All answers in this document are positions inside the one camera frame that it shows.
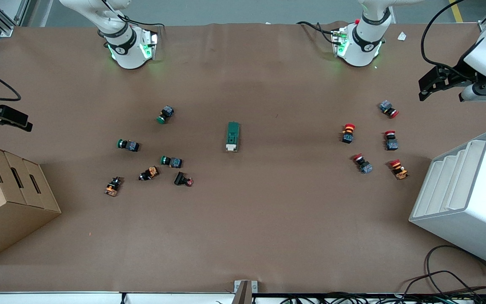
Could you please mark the red mushroom button orange base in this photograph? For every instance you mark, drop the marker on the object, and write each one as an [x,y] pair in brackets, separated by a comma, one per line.
[348,133]
[398,169]

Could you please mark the green load switch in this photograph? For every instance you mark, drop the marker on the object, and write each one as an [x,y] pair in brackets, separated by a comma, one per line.
[232,135]

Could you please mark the red mushroom button grey base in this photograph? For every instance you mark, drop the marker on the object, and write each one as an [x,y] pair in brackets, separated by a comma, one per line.
[362,163]
[388,108]
[391,141]

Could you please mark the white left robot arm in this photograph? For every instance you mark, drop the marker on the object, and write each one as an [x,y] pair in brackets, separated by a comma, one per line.
[363,42]

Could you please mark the small white paper scrap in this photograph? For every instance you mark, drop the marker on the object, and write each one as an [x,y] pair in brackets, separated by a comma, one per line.
[402,36]

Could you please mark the white slotted storage bin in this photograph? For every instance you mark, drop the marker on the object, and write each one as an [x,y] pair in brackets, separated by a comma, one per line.
[462,198]

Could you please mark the black push button orange base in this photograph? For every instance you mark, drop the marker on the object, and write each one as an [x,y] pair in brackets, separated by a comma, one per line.
[149,173]
[113,186]

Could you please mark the white table edge rail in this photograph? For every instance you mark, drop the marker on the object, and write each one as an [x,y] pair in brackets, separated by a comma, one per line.
[57,299]

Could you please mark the brown cardboard box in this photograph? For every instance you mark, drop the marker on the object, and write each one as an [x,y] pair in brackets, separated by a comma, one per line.
[6,202]

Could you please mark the grey metal table bracket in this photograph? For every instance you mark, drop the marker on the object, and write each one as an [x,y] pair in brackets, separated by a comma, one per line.
[243,291]

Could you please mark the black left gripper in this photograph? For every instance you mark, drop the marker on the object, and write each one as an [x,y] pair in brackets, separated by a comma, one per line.
[455,71]

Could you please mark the green push button grey base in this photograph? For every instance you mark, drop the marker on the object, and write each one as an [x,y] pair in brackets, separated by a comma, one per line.
[166,114]
[128,145]
[171,161]

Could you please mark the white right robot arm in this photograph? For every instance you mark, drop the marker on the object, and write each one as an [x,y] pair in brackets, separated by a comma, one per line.
[127,46]

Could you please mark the black push button red base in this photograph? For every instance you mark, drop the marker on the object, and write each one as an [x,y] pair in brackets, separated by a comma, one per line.
[182,179]

